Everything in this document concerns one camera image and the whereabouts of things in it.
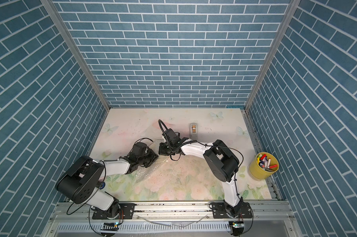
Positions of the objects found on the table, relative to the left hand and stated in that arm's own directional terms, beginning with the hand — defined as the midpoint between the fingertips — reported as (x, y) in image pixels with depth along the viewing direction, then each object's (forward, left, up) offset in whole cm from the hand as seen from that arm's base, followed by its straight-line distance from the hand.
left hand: (163, 155), depth 92 cm
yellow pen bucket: (-11, -56, +10) cm, 58 cm away
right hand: (+1, +2, +4) cm, 4 cm away
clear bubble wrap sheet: (-10, +11, -2) cm, 15 cm away
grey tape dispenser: (+18, -20, +2) cm, 27 cm away
